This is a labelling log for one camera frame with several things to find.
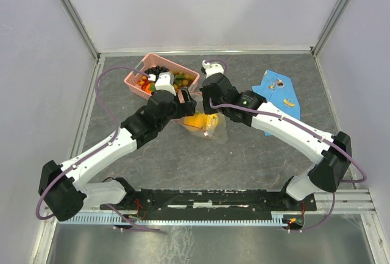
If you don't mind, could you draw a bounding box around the green longan bunch toy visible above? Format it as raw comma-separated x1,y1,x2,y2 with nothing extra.
171,71,196,90

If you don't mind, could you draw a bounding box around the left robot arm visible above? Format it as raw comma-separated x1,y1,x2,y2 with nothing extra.
38,88,197,221

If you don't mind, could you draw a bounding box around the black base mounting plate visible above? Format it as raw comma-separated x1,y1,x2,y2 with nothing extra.
114,189,317,220

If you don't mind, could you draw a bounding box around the pink plastic basket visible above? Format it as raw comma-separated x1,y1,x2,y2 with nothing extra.
124,53,200,99

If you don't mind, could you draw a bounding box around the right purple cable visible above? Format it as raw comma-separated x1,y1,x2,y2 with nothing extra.
205,59,368,233

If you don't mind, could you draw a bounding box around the yellow lemon toy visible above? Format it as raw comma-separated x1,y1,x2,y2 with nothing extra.
207,113,219,129

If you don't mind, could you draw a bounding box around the small red fruits toy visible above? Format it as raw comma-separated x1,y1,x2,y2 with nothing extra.
137,76,149,87

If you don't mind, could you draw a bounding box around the blue cartoon cloth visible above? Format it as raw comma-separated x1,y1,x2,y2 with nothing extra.
252,70,300,120

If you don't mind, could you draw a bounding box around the dark grape bunch toy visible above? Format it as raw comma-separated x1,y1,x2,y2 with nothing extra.
145,66,169,76

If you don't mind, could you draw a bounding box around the clear zip top bag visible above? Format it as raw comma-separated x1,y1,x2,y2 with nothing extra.
175,91,228,144

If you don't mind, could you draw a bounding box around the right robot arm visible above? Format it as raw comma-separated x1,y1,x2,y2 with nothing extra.
200,73,352,210

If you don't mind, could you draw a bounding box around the orange persimmon toy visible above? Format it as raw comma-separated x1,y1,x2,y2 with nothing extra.
143,82,156,95

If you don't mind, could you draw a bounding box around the yellow orange peach toy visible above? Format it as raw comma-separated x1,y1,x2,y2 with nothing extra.
180,112,208,131

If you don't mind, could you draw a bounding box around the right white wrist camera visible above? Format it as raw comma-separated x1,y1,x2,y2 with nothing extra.
201,59,228,78

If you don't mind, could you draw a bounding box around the light blue cable duct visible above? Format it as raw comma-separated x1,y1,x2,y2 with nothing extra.
61,212,287,227

